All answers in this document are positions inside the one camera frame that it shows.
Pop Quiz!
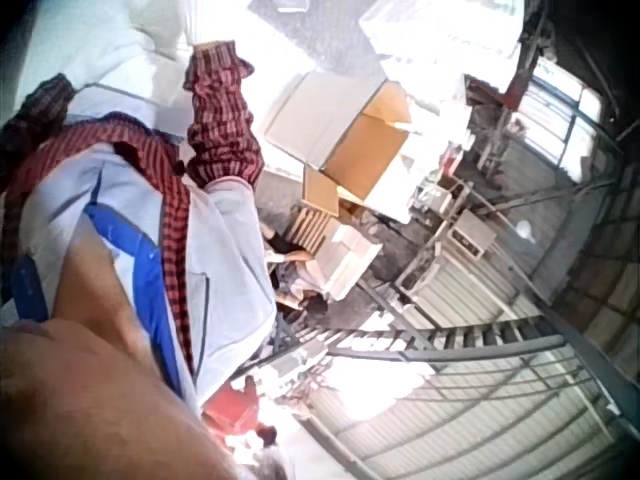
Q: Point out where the white plastic crate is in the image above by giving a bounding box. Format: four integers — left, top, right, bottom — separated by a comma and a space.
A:
315, 223, 384, 302

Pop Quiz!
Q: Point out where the white box-shaped machine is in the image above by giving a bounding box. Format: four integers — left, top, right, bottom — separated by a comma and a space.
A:
443, 208, 497, 260

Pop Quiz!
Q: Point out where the open brown cardboard box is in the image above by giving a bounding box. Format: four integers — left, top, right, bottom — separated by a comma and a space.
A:
262, 72, 417, 224

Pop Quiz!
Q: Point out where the white sack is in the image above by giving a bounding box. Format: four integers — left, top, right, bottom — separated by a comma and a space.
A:
29, 0, 201, 126

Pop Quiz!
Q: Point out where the grey metal stairway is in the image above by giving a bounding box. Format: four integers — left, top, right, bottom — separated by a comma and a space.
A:
279, 308, 569, 371

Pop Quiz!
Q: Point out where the red metal machine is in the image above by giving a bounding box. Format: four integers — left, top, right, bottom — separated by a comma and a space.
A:
497, 47, 534, 114

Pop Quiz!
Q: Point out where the wooden slatted crate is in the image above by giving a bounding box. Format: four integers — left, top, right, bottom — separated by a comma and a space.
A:
291, 205, 332, 252

